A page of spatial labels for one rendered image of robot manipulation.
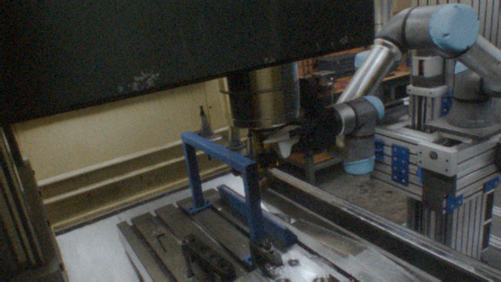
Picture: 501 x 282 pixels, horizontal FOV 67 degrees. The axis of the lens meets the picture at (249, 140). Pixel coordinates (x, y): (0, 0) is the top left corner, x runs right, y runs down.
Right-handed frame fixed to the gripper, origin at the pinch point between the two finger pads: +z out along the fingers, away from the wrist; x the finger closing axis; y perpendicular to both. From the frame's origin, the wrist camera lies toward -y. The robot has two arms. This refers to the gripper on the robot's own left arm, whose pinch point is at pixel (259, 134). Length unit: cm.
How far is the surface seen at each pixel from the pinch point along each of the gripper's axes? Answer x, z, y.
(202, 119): 62, -16, 11
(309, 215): 63, -65, 70
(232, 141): 40.3, -15.2, 14.7
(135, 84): -12.5, 26.9, -16.3
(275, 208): 82, -59, 72
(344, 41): -12.5, -12.1, -17.3
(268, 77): -7.6, 1.8, -12.7
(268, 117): -7.2, 2.5, -5.4
